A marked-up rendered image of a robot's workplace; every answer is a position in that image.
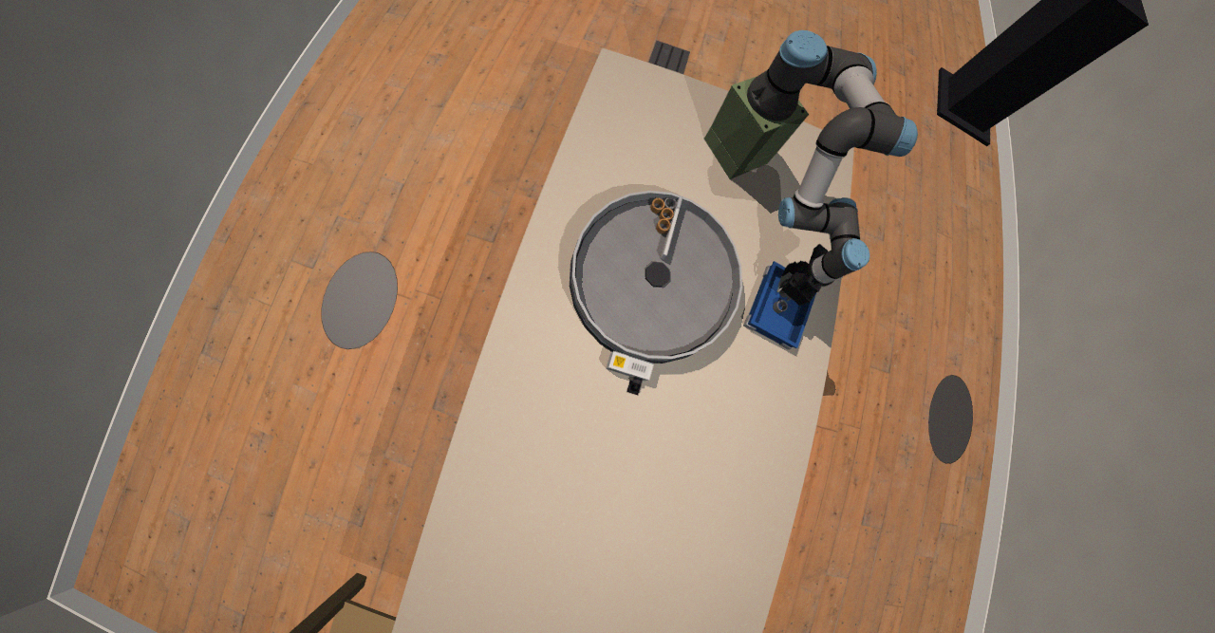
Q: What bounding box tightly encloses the blue crate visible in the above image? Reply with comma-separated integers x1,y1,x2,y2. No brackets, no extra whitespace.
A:
744,265,815,349

